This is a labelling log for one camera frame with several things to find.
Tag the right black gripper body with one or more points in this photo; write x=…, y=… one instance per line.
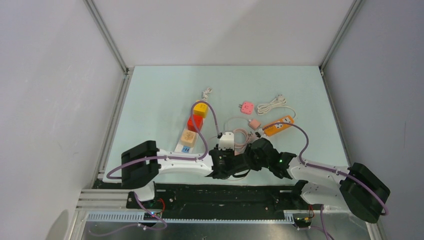
x=257, y=163

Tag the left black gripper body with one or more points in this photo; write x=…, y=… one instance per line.
x=226, y=153

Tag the orange power strip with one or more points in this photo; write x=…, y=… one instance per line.
x=278, y=125

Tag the small pink plug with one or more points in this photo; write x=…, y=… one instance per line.
x=254, y=124

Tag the beige cube plug adapter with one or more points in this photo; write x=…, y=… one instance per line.
x=188, y=138

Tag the red cube socket adapter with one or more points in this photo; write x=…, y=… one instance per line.
x=195, y=123

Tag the yellow cube socket adapter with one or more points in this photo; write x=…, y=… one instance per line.
x=201, y=109

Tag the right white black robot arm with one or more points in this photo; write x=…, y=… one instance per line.
x=354, y=188

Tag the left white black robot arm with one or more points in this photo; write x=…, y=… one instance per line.
x=142, y=163

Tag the pink square plug adapter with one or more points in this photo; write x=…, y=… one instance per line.
x=247, y=108

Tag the light green table mat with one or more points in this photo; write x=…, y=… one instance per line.
x=159, y=100

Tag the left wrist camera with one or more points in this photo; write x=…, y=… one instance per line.
x=226, y=141

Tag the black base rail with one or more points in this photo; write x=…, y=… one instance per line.
x=200, y=202

